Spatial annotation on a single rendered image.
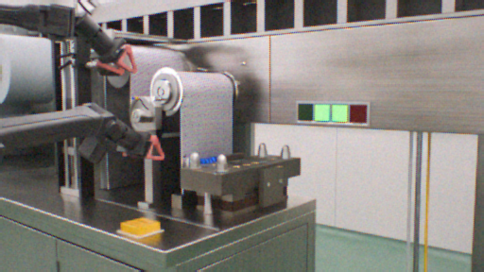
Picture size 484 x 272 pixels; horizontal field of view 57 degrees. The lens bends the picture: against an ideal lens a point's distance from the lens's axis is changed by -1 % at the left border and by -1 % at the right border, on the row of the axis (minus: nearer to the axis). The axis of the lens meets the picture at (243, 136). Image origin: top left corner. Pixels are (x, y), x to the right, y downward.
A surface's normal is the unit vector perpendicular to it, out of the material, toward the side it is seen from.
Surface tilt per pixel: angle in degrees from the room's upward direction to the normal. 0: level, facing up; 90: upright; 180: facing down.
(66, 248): 90
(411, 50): 90
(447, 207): 90
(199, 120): 90
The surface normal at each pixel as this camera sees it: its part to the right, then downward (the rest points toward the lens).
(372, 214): -0.63, 0.07
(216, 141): 0.78, 0.06
